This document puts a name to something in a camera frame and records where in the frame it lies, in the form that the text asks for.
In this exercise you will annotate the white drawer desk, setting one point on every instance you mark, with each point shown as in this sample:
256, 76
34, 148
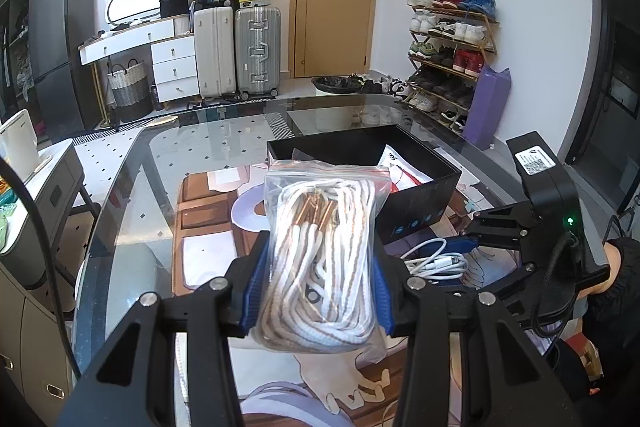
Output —
166, 45

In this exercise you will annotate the oval desk mirror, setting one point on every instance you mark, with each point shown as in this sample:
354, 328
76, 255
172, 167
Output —
119, 12

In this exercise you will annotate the black refrigerator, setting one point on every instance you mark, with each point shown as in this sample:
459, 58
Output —
64, 87

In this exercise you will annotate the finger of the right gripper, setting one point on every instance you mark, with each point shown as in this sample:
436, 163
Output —
460, 244

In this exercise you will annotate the white suitcase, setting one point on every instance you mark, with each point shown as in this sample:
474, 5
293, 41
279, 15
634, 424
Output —
214, 51

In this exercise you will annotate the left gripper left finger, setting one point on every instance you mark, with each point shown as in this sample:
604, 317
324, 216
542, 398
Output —
130, 381

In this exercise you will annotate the purple bag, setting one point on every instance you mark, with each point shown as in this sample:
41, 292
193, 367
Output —
491, 92

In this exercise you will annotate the woven laundry basket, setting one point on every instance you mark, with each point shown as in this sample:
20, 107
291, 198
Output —
130, 90

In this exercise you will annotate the anime printed table mat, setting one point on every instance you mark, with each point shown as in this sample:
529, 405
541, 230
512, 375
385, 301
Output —
316, 283

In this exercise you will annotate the wooden shoe rack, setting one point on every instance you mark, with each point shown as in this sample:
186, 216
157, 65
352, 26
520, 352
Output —
451, 42

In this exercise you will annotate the person's right hand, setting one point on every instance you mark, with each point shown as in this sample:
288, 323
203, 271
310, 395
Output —
614, 257

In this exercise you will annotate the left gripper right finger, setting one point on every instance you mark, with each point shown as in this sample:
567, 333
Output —
505, 380

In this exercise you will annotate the black storage box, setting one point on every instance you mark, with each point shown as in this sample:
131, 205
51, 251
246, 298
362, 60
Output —
356, 152

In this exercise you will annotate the silver suitcase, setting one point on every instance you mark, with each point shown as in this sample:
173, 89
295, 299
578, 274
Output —
257, 32

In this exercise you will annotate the green white medicine packet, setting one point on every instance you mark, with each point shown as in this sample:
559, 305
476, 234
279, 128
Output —
402, 174

